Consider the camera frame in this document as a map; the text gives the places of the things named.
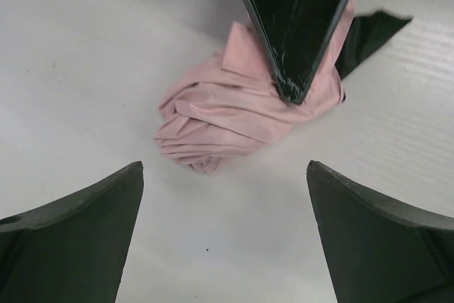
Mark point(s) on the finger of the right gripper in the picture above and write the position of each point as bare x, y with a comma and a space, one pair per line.
295, 35

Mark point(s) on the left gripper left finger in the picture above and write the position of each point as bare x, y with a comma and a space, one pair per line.
73, 249

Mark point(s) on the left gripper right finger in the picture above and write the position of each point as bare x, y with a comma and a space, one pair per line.
377, 248

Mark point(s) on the pink folding umbrella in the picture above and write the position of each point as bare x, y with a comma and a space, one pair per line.
228, 106

